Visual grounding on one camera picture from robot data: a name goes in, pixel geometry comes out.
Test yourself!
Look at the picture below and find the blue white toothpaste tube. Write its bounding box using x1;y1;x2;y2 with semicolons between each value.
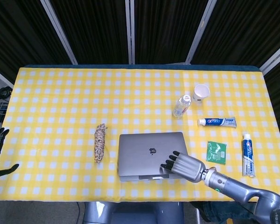
197;117;238;128
241;133;257;178

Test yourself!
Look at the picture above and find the coiled beige rope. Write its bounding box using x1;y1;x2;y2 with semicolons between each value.
94;123;107;163

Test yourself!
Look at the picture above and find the green foil packet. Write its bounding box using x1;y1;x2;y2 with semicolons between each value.
205;140;227;164

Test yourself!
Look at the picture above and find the dark partition curtain panel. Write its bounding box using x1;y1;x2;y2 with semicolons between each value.
134;0;210;64
50;0;130;65
192;0;280;67
0;0;72;77

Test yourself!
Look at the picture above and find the white partition frame post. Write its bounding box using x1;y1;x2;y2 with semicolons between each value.
125;0;135;65
40;0;78;65
185;0;217;64
0;65;14;91
259;39;280;75

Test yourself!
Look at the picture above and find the white paper cup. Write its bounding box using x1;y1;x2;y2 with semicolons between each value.
192;84;210;102

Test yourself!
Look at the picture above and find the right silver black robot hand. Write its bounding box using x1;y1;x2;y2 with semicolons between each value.
160;150;206;183

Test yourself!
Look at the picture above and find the black cable coil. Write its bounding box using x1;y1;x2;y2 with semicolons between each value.
0;85;13;98

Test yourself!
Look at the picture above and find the yellow white checkered tablecloth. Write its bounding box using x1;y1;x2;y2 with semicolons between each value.
0;67;280;203

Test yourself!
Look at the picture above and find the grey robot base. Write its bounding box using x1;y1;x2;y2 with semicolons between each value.
83;202;185;224

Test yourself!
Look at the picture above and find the silver laptop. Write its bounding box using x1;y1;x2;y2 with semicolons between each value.
117;132;190;182

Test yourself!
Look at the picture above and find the clear plastic water bottle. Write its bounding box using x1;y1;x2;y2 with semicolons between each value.
172;94;192;119

